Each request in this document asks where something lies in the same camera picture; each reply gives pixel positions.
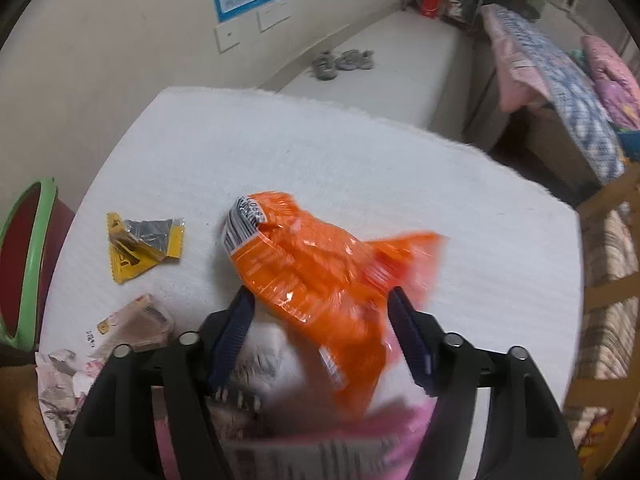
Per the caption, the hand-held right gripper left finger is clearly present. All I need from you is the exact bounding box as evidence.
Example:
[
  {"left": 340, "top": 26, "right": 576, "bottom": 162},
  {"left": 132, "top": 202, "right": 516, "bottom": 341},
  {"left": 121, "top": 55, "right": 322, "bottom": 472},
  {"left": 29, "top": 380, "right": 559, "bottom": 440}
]
[{"left": 57, "top": 285, "right": 258, "bottom": 480}]

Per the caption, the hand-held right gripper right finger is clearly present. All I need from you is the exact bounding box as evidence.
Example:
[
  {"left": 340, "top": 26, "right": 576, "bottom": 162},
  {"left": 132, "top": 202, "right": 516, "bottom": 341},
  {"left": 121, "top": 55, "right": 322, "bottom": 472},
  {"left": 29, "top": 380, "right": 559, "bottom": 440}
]
[{"left": 386, "top": 286, "right": 583, "bottom": 480}]

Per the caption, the orange snack wrapper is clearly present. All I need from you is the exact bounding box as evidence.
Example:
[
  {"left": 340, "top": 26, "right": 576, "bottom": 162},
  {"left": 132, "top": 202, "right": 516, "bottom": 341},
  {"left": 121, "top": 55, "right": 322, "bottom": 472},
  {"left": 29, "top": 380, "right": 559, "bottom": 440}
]
[{"left": 222, "top": 191, "right": 448, "bottom": 413}]

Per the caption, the pink snack wrapper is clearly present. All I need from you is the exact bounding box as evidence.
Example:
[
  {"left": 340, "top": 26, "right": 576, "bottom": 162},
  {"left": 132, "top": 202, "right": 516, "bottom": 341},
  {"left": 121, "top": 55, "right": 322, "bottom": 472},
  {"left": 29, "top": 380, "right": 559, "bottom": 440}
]
[{"left": 152, "top": 395, "right": 441, "bottom": 480}]

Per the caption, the green-rimmed red bin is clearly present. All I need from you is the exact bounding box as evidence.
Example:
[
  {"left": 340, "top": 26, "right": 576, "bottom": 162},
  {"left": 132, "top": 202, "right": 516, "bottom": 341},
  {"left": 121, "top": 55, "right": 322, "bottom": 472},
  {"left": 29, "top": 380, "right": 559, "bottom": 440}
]
[{"left": 0, "top": 177, "right": 76, "bottom": 353}]

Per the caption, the white printed wrapper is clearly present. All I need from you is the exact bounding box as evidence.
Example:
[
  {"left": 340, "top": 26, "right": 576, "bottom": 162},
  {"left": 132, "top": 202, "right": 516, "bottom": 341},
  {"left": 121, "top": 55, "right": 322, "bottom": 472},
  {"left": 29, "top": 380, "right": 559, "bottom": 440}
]
[{"left": 207, "top": 305, "right": 351, "bottom": 436}]

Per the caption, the pale pink snack packet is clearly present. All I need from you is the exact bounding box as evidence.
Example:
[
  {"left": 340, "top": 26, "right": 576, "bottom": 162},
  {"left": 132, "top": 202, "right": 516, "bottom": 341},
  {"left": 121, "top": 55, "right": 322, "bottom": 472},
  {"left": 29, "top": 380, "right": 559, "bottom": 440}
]
[{"left": 82, "top": 294, "right": 176, "bottom": 361}]

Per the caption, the yellow snack wrapper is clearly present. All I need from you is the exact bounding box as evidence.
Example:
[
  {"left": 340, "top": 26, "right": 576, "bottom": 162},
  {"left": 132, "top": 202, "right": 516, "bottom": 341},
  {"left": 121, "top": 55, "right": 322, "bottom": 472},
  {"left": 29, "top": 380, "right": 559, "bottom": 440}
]
[{"left": 106, "top": 212, "right": 187, "bottom": 285}]

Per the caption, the crumpled white paper wrapper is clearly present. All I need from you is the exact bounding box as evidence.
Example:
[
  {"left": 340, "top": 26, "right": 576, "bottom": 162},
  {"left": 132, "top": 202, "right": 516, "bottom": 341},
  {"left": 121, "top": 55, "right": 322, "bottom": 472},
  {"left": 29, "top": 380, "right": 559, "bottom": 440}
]
[{"left": 35, "top": 349, "right": 108, "bottom": 453}]

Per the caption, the plaid cloth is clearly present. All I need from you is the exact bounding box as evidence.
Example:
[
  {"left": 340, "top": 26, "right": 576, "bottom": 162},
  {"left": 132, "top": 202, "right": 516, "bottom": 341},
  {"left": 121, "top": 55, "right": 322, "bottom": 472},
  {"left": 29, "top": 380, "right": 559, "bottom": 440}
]
[{"left": 575, "top": 210, "right": 640, "bottom": 386}]

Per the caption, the fuzzy beige garment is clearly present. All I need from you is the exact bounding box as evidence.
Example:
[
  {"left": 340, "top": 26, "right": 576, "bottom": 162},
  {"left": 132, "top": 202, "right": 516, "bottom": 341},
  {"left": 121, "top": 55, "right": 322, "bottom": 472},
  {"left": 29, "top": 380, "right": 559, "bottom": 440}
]
[{"left": 0, "top": 365, "right": 66, "bottom": 480}]

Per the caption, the bed with patterned blankets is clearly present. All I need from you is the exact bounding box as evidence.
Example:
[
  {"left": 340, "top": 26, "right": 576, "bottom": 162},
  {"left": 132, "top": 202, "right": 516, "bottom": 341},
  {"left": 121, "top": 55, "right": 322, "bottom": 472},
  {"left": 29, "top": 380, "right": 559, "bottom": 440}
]
[{"left": 482, "top": 4, "right": 628, "bottom": 186}]

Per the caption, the pink quilt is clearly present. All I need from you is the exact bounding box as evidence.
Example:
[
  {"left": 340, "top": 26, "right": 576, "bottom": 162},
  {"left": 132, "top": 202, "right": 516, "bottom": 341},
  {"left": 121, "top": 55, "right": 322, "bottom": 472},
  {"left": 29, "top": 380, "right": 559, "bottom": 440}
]
[{"left": 580, "top": 35, "right": 640, "bottom": 131}]

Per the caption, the wooden frame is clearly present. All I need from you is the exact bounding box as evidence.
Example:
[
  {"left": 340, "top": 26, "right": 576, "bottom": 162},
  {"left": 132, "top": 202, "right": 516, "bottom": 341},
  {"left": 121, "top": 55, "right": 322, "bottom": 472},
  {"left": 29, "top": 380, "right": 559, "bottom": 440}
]
[{"left": 565, "top": 165, "right": 640, "bottom": 476}]

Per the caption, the white wall socket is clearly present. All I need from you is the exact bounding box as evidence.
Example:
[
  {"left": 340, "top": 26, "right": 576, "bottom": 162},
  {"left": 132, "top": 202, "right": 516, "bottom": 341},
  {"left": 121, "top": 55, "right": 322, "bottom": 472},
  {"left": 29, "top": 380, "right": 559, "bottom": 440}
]
[{"left": 214, "top": 24, "right": 242, "bottom": 53}]

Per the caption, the white wall switch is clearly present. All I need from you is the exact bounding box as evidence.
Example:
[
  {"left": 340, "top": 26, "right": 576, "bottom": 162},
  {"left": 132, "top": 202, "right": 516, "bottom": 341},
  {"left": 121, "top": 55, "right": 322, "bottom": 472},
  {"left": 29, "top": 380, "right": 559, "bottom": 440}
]
[{"left": 257, "top": 0, "right": 292, "bottom": 32}]

